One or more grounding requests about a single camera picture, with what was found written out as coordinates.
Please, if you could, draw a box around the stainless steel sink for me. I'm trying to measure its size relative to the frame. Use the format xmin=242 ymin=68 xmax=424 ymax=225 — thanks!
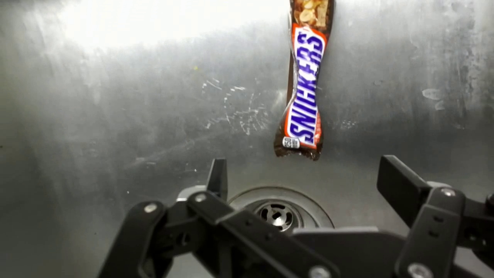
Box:
xmin=0 ymin=0 xmax=494 ymax=278

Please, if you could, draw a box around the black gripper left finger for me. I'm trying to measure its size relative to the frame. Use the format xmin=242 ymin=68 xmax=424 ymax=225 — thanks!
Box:
xmin=97 ymin=156 xmax=341 ymax=278

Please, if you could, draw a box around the snickers bar brown wrapper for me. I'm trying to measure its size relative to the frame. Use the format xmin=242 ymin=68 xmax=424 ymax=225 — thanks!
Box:
xmin=271 ymin=0 xmax=336 ymax=162

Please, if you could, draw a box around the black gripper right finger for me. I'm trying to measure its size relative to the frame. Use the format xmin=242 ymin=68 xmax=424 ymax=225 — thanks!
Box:
xmin=375 ymin=153 xmax=494 ymax=278

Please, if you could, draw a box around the round metal sink drain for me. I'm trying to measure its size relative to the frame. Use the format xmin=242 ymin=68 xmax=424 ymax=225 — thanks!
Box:
xmin=226 ymin=185 xmax=336 ymax=236

